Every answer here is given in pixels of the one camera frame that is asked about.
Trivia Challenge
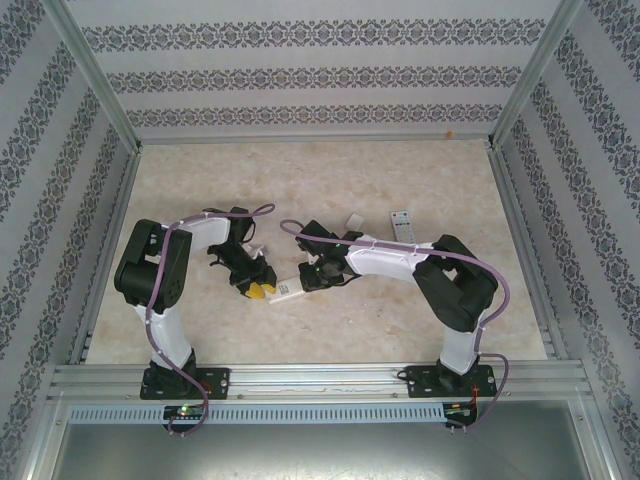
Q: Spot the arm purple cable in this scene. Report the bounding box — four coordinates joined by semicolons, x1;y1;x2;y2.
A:
144;202;277;436
279;218;514;432

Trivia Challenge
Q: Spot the grey metal sheet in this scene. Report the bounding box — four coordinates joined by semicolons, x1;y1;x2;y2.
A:
47;422;609;480

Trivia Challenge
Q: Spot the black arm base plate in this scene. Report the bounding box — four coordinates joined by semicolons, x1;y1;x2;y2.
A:
139;367;232;401
403;364;500;400

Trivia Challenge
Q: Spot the aluminium corner post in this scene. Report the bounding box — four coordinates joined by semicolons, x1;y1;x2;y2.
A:
42;0;145;154
12;392;69;480
569;394;626;480
487;0;586;151

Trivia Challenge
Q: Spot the white remote with coloured buttons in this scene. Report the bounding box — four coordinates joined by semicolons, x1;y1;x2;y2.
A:
389;209;416;244

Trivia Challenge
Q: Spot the aluminium mounting rail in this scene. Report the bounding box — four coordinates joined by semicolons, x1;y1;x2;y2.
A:
47;362;594;401

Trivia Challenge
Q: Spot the aluminium side rail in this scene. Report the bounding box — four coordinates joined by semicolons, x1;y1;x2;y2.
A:
69;147;144;365
485;142;569;362

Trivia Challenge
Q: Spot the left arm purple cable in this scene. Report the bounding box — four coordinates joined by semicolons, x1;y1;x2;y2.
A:
144;202;277;436

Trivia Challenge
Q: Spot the white air conditioner remote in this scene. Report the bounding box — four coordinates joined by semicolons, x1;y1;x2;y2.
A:
266;276;307;307

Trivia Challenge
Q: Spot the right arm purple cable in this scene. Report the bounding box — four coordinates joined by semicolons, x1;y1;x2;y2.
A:
279;218;514;432

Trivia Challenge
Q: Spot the white slotted cable duct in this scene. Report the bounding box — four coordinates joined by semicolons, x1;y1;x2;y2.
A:
67;403;447;424

